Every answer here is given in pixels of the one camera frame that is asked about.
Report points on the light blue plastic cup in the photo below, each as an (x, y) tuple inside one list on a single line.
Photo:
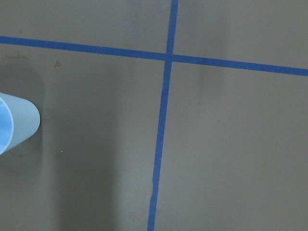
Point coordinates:
[(19, 120)]

